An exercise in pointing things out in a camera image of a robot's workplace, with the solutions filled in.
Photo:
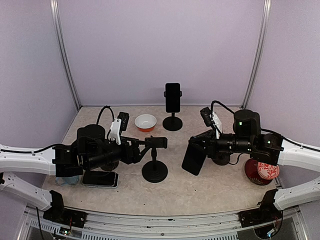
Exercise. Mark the orange white bowl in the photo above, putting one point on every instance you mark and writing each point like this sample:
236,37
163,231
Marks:
145,122

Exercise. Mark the left aluminium frame post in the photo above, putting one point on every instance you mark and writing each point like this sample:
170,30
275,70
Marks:
54,6

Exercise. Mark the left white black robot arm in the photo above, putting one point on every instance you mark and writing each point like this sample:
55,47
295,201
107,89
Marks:
57,160

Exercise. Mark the red patterned bowl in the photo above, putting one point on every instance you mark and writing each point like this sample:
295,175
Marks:
268,171

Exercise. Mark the right flat black phone stand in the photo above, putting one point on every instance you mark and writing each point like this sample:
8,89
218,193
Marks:
222,159

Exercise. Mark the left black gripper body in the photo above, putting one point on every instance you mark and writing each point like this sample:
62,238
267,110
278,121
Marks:
102,159

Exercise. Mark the right aluminium frame post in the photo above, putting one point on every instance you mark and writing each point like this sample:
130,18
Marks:
258,53

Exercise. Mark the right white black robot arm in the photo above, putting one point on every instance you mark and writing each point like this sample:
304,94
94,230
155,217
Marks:
264,146

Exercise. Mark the black teal phone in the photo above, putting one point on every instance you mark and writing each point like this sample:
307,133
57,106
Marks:
172,96

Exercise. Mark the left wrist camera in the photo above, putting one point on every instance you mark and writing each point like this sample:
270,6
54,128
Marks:
118,126

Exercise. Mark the dark red saucer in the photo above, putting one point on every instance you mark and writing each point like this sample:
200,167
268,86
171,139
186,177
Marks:
251,171

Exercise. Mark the left flat black phone stand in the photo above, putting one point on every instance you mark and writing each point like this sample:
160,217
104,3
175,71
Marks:
110,166

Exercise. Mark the aluminium frame post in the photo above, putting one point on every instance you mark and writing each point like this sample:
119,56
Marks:
258,53
54,6

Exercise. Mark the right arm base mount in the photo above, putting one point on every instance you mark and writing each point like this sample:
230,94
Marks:
266,212

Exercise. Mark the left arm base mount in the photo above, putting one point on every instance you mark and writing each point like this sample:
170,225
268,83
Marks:
58,213

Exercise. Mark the flat black phone stand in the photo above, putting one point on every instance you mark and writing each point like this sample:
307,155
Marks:
222,159
110,166

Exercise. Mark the light blue mug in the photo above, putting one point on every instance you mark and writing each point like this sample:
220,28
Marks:
62,181

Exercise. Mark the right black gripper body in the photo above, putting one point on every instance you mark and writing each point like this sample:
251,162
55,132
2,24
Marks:
240,144

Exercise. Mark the black pole phone stand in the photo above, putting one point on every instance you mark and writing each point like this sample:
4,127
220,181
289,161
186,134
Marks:
172,123
155,171

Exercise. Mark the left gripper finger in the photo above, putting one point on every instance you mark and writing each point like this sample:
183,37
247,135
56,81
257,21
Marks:
134,141
138,155

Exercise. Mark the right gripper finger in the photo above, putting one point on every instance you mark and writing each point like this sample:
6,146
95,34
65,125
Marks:
201,150
204,136

